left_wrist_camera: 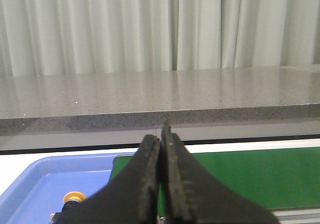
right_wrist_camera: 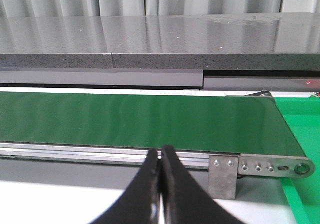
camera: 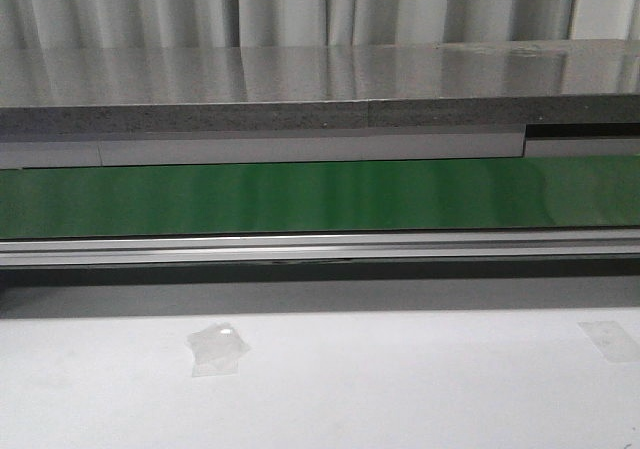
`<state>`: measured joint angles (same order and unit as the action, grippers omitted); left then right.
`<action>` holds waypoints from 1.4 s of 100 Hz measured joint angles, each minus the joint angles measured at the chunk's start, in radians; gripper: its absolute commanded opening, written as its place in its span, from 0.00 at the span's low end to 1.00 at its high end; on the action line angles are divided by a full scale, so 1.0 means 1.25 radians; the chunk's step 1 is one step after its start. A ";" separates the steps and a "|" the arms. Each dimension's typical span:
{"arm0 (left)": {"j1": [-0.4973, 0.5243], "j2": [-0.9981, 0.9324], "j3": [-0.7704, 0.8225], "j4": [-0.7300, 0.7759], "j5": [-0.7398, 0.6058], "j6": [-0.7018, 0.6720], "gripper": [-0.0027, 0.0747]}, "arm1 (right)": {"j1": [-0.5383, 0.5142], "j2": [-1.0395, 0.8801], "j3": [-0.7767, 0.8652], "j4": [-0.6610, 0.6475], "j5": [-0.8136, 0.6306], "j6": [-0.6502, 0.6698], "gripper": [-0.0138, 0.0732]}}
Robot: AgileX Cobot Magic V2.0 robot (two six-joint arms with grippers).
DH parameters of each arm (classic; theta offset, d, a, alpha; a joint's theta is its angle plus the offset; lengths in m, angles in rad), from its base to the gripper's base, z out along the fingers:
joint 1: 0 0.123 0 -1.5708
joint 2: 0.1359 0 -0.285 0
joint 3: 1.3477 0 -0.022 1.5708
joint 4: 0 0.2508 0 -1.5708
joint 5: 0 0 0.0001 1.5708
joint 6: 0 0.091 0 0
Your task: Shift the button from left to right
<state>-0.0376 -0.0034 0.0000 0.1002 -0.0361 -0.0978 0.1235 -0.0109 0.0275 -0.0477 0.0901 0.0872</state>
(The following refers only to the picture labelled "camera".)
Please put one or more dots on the crumpled clear tape patch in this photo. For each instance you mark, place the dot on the crumpled clear tape patch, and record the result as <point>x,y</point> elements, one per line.
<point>216,350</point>

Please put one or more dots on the aluminium conveyor side rail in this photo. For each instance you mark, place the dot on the aluminium conveyor side rail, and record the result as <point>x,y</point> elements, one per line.
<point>319,247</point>

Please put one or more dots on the grey panel under slab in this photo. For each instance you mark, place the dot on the grey panel under slab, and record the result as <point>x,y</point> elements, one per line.
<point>301,145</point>

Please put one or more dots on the green conveyor belt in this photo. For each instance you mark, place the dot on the green conveyor belt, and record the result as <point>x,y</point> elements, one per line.
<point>590,191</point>

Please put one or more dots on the grey granite slab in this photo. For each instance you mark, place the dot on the grey granite slab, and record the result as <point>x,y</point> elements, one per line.
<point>182,90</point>

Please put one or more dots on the white pleated curtain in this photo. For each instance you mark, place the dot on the white pleated curtain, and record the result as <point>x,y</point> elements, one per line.
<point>44,24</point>

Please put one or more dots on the flat clear tape strip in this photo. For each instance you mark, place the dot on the flat clear tape strip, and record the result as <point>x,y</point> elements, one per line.
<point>613,342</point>

